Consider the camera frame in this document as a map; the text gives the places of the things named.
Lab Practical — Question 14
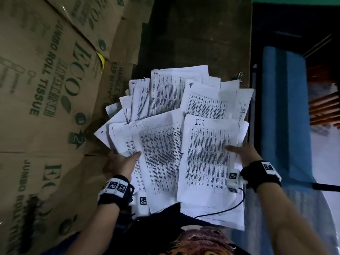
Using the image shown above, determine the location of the green-print flattened cardboard box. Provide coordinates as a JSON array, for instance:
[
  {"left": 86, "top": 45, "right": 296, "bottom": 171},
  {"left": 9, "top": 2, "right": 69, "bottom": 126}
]
[{"left": 0, "top": 151, "right": 113, "bottom": 255}]

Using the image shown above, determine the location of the blue cushion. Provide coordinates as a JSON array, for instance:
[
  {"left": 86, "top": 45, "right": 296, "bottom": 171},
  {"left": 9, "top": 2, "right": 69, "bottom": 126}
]
[{"left": 262, "top": 46, "right": 318, "bottom": 189}]

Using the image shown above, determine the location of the handwritten-header printed paper sheet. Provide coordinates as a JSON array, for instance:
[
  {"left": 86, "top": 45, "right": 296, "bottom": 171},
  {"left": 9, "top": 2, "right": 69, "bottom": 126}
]
[{"left": 176, "top": 114, "right": 249, "bottom": 210}]

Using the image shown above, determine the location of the black camera cable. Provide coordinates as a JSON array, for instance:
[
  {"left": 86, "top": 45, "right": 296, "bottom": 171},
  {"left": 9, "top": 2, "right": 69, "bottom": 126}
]
[{"left": 195, "top": 187, "right": 246, "bottom": 220}]

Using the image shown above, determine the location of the large green-print cardboard box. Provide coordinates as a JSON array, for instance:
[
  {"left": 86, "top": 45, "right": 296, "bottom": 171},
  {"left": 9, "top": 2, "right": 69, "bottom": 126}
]
[{"left": 0, "top": 0, "right": 107, "bottom": 155}]

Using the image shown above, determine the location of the person's left forearm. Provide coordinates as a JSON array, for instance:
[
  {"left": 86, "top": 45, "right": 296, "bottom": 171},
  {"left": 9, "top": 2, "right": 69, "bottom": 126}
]
[{"left": 65, "top": 201, "right": 120, "bottom": 255}]

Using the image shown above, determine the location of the grid table printed paper sheet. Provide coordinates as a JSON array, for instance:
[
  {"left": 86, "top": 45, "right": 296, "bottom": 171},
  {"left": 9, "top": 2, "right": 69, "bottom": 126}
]
[{"left": 132, "top": 110, "right": 185, "bottom": 214}]

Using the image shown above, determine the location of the dark shirt with orange print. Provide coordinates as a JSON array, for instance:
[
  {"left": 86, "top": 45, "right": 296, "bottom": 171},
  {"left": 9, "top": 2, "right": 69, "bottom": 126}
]
[{"left": 80, "top": 203, "right": 251, "bottom": 255}]

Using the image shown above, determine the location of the person's right hand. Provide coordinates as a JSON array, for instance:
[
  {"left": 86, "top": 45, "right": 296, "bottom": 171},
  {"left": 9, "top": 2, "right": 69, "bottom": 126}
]
[{"left": 225, "top": 142, "right": 262, "bottom": 168}]

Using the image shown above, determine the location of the black wrist band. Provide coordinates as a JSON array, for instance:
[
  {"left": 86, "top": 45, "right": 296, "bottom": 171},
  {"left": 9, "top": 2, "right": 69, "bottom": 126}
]
[
  {"left": 240, "top": 160, "right": 282, "bottom": 193},
  {"left": 97, "top": 175, "right": 135, "bottom": 206}
]

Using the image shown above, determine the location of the small plain cardboard piece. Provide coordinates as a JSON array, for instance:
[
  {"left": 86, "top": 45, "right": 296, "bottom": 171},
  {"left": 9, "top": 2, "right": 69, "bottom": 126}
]
[{"left": 110, "top": 0, "right": 156, "bottom": 65}]

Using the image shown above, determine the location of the black left wrist band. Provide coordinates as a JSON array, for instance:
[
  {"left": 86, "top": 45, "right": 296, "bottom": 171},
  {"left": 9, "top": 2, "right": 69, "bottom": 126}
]
[{"left": 97, "top": 175, "right": 135, "bottom": 206}]

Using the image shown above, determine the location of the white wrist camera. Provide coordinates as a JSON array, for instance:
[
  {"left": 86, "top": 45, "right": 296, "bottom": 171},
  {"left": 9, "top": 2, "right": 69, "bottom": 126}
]
[
  {"left": 226, "top": 168, "right": 248, "bottom": 194},
  {"left": 131, "top": 190, "right": 149, "bottom": 219}
]

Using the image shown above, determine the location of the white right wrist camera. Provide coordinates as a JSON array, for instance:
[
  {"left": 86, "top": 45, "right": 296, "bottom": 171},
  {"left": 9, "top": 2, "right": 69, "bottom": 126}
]
[{"left": 226, "top": 168, "right": 248, "bottom": 194}]

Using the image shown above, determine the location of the pile of printed papers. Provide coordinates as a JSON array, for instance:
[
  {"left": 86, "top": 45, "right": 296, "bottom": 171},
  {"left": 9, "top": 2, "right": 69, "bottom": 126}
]
[{"left": 94, "top": 65, "right": 255, "bottom": 231}]

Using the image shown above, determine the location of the black right wrist band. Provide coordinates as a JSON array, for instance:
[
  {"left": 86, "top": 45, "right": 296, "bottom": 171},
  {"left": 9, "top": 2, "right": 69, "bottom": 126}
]
[{"left": 240, "top": 160, "right": 282, "bottom": 193}]

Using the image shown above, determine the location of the person's right forearm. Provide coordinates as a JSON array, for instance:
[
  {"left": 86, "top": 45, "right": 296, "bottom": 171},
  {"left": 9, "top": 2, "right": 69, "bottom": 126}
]
[{"left": 256, "top": 180, "right": 330, "bottom": 255}]

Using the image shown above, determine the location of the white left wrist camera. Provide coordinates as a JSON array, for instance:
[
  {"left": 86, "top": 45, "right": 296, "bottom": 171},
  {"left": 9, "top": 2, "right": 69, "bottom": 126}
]
[{"left": 131, "top": 190, "right": 149, "bottom": 219}]

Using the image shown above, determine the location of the orange wooden sticks bundle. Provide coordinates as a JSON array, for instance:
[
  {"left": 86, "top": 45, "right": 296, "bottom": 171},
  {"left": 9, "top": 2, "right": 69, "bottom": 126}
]
[{"left": 307, "top": 64, "right": 340, "bottom": 130}]

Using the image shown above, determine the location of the person's left hand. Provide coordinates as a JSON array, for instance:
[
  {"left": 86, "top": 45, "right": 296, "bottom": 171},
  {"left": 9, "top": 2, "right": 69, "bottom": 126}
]
[{"left": 105, "top": 151, "right": 142, "bottom": 181}]

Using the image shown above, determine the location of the folded cardboard box flap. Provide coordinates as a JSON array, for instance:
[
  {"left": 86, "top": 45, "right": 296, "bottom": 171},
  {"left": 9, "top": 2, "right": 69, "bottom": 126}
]
[{"left": 43, "top": 0, "right": 126, "bottom": 59}]

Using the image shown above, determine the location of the small printed cardboard flap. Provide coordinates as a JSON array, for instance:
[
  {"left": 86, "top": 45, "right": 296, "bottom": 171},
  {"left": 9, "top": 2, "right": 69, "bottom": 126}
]
[{"left": 92, "top": 59, "right": 134, "bottom": 118}]

